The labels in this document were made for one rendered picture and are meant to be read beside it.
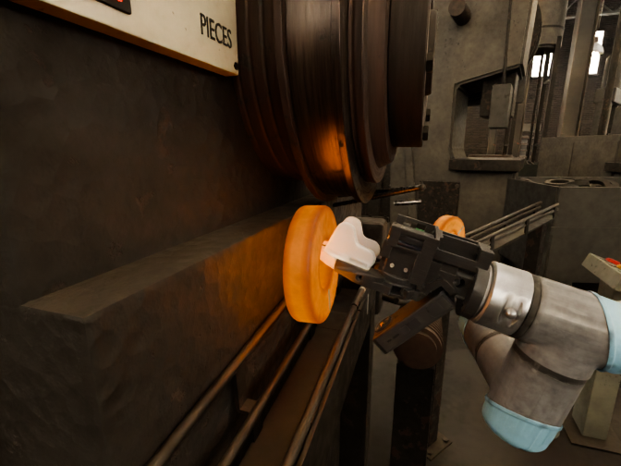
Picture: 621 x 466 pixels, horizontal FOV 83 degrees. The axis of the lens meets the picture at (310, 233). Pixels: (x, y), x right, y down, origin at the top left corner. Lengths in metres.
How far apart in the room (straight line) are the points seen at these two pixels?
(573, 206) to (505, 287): 2.33
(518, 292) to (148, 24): 0.43
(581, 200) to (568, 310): 2.33
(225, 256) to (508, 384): 0.35
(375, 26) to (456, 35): 2.94
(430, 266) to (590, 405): 1.24
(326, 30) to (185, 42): 0.15
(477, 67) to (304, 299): 3.03
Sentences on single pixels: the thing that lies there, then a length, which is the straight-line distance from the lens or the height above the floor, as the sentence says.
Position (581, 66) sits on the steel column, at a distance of 9.68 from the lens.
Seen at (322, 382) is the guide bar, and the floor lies 0.70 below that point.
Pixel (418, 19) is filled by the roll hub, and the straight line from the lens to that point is 0.50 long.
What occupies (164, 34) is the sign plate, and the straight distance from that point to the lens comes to 0.38.
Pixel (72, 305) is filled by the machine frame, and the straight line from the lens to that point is 0.28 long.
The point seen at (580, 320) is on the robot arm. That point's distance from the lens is 0.45.
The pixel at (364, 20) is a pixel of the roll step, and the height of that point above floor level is 1.11.
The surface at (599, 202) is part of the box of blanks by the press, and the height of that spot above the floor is 0.64.
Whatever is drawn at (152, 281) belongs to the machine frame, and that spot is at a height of 0.87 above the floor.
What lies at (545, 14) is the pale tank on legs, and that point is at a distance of 9.56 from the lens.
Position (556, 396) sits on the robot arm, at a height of 0.72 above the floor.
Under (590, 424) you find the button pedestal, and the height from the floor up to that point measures 0.06.
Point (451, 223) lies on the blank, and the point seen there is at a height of 0.76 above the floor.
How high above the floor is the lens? 0.97
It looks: 14 degrees down
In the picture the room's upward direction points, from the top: straight up
